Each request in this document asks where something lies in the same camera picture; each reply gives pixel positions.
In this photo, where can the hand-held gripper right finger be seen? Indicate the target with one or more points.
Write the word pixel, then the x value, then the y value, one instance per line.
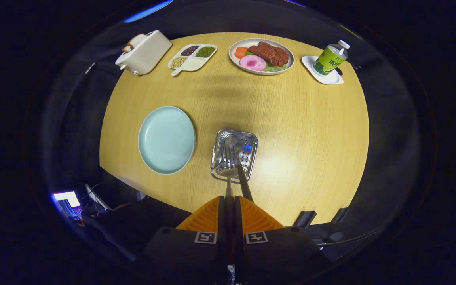
pixel 238 221

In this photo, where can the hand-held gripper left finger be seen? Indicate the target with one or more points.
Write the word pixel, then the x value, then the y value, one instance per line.
pixel 222 221

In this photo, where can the metal spoon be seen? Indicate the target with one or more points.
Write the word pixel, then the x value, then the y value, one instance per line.
pixel 244 182

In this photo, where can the perforated metal cutlery basket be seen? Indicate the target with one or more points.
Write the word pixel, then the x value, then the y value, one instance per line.
pixel 247 138

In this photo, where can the light blue plate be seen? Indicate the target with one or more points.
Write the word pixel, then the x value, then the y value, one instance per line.
pixel 166 140

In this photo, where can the green lettuce leaf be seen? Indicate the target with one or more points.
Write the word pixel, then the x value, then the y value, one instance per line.
pixel 275 68

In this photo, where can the laptop screen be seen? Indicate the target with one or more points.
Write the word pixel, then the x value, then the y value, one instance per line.
pixel 65 196

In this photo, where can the pink ham slice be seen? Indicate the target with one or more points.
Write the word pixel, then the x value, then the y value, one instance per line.
pixel 253 62

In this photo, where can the white divided dish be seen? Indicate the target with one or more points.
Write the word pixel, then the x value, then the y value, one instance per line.
pixel 194 64

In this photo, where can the pile of yellow beans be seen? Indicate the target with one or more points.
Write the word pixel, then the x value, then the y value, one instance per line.
pixel 178 61

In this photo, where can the orange tomato slice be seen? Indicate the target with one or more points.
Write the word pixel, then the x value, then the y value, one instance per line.
pixel 240 52

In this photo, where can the white square coaster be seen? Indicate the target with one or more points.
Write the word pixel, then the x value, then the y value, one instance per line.
pixel 331 78

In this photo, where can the pile of green beans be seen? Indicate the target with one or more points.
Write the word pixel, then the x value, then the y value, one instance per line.
pixel 205 51

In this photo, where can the red-brown grilled meat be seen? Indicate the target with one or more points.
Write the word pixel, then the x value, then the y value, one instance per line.
pixel 269 53

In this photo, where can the pile of dark beans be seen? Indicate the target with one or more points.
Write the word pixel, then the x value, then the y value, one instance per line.
pixel 189 50

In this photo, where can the white food plate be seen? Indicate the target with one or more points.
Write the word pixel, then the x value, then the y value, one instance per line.
pixel 242 42

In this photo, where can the white toaster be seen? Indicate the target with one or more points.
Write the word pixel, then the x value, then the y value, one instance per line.
pixel 149 53

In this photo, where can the green label bottle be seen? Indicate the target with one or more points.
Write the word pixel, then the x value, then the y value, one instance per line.
pixel 328 60

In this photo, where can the small toast slice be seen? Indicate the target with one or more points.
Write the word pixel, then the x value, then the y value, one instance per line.
pixel 127 48

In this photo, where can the large toast slice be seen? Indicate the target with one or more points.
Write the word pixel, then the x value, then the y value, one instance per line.
pixel 137 39

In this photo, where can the black angled bracket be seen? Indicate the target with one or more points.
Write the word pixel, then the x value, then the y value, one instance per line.
pixel 339 215
pixel 305 218

